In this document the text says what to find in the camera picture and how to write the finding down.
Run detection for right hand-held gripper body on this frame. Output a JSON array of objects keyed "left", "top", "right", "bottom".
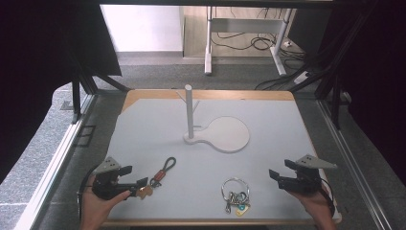
[{"left": 277, "top": 153, "right": 339, "bottom": 196}]

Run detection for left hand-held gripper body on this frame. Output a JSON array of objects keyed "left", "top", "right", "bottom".
[{"left": 91, "top": 156, "right": 131, "bottom": 201}]

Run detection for keychain with red leather strap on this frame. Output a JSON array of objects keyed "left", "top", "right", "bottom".
[{"left": 136, "top": 156, "right": 177, "bottom": 201}]

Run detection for person's right hand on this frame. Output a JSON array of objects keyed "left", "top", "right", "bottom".
[{"left": 286, "top": 189, "right": 337, "bottom": 230}]

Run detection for person's left hand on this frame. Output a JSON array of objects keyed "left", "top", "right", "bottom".
[{"left": 79, "top": 175, "right": 132, "bottom": 230}]

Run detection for white table mat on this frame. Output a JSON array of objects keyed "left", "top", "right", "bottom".
[{"left": 102, "top": 97, "right": 343, "bottom": 221}]

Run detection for white key holder stand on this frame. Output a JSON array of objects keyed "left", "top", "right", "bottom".
[{"left": 175, "top": 83, "right": 251, "bottom": 154}]

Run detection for white power strip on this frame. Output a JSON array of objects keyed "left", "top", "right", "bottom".
[{"left": 292, "top": 70, "right": 312, "bottom": 85}]

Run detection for black curtain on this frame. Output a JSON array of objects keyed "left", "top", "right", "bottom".
[
  {"left": 0, "top": 0, "right": 123, "bottom": 185},
  {"left": 319, "top": 0, "right": 406, "bottom": 188}
]

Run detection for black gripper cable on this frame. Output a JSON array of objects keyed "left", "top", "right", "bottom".
[
  {"left": 319, "top": 177, "right": 337, "bottom": 219},
  {"left": 77, "top": 165, "right": 101, "bottom": 221}
]

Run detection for silver key ring with keys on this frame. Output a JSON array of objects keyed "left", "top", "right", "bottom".
[{"left": 220, "top": 176, "right": 252, "bottom": 218}]

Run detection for aluminium rail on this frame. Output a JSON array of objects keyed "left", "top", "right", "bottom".
[
  {"left": 12, "top": 94, "right": 99, "bottom": 230},
  {"left": 316, "top": 99, "right": 395, "bottom": 230}
]

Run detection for black metal frame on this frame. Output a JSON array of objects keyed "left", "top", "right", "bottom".
[
  {"left": 70, "top": 71, "right": 132, "bottom": 126},
  {"left": 288, "top": 0, "right": 381, "bottom": 130}
]

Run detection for black floor cables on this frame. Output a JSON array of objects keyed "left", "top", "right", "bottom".
[{"left": 211, "top": 7, "right": 308, "bottom": 62}]

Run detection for white desk frame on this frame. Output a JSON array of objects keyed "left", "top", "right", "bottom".
[{"left": 203, "top": 5, "right": 295, "bottom": 78}]

